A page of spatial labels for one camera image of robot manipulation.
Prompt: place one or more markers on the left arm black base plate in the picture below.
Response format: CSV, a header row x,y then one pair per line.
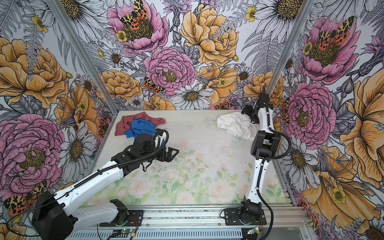
x,y
129,218

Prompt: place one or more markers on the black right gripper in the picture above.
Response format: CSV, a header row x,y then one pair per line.
x,y
255,119

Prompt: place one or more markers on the white vented cable duct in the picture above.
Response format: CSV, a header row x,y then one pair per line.
x,y
160,234

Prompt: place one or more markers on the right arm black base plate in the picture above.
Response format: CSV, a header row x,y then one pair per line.
x,y
233,218

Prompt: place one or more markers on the maroon red cloth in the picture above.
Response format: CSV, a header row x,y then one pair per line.
x,y
125,123

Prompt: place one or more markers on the left aluminium corner post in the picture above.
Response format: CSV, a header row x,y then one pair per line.
x,y
70,30

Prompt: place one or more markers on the aluminium corner post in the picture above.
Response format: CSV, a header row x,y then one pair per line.
x,y
70,30
291,41

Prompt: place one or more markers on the white cloth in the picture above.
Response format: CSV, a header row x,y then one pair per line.
x,y
237,125

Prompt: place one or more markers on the aluminium front rail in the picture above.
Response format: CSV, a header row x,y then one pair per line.
x,y
195,216

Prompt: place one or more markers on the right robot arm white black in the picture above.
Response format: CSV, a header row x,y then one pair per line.
x,y
264,148

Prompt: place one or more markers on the right aluminium corner post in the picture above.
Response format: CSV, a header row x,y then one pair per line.
x,y
291,41

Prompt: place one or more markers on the blue cloth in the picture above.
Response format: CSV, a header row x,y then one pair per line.
x,y
139,127

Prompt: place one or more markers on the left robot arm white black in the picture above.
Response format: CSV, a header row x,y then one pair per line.
x,y
57,215

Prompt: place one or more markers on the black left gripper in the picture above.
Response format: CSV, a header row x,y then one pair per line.
x,y
169,158

